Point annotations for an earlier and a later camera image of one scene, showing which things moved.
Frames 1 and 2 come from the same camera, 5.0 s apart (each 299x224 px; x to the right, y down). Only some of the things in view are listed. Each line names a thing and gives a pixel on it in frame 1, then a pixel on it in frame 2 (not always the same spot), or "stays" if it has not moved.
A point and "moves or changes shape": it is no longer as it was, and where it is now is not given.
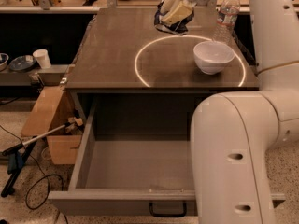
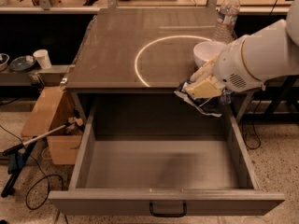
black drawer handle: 168,215 stays
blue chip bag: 179,27 moves or changes shape
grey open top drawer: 135,151 stays
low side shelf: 42,77 stays
